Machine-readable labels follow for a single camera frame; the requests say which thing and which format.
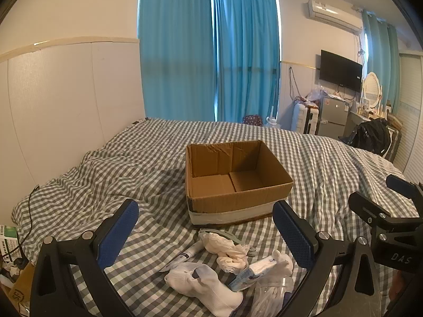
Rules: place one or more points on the person's right hand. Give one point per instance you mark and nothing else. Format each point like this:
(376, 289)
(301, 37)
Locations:
(399, 284)

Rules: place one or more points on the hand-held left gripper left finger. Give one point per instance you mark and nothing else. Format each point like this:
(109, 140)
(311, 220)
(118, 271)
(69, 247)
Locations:
(117, 234)

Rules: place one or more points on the small grey fridge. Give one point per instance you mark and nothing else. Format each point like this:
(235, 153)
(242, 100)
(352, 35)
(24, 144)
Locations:
(333, 114)

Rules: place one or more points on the white cream tube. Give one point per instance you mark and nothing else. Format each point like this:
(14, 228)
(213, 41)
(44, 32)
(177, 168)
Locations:
(185, 256)

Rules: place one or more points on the white wardrobe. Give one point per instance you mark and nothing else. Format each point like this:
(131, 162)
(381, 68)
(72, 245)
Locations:
(411, 105)

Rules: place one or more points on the crumpled clear plastic bag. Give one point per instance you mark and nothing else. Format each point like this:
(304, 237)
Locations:
(315, 94)

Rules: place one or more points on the blue window curtain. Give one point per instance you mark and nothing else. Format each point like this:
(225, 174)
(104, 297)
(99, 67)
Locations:
(248, 56)

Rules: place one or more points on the black backpack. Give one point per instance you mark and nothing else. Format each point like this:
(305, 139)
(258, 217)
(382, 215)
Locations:
(371, 137)

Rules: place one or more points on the clear plastic bag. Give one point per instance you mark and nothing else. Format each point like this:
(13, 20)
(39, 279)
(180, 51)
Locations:
(271, 299)
(315, 94)

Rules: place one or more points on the small white sock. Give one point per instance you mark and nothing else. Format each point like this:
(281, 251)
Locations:
(284, 262)

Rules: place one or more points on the brown cardboard box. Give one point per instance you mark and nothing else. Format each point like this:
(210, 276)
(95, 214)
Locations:
(231, 204)
(19, 287)

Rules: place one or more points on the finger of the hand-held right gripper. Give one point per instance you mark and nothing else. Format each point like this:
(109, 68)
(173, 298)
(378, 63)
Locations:
(408, 190)
(366, 206)

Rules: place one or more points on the black wall television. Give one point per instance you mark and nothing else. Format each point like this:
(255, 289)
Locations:
(340, 71)

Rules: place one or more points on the flat brown cardboard box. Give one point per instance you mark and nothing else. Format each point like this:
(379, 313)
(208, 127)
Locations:
(19, 287)

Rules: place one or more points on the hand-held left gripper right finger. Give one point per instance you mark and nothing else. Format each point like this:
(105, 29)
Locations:
(294, 237)

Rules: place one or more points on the black chair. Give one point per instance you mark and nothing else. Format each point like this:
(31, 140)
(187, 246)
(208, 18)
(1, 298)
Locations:
(345, 139)

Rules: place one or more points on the blue white wipes packet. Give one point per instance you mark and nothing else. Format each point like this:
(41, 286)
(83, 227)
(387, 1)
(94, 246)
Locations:
(257, 267)

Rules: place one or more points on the white suitcase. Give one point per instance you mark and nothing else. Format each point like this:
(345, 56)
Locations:
(302, 119)

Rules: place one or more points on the dark patterned bag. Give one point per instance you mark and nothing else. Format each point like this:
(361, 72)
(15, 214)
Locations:
(252, 120)

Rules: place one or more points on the cream sock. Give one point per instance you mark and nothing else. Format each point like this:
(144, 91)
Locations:
(228, 252)

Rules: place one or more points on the white air conditioner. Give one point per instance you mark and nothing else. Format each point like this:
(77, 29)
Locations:
(332, 11)

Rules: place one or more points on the wide blue curtain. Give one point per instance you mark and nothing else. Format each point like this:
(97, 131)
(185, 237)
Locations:
(175, 56)

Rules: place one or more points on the green white carton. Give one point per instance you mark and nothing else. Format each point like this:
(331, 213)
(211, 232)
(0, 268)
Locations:
(8, 239)

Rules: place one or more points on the white oval mirror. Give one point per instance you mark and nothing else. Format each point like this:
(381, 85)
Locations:
(371, 87)

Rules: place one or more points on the white dressing table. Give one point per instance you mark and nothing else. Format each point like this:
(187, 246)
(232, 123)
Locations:
(358, 116)

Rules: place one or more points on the grey checked bedsheet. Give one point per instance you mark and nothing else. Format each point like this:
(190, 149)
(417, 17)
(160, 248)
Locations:
(330, 171)

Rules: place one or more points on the large water bottle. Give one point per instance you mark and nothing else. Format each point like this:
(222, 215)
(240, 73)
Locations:
(272, 122)

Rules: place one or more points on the narrow teal curtain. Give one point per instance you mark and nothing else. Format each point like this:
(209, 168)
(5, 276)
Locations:
(380, 52)

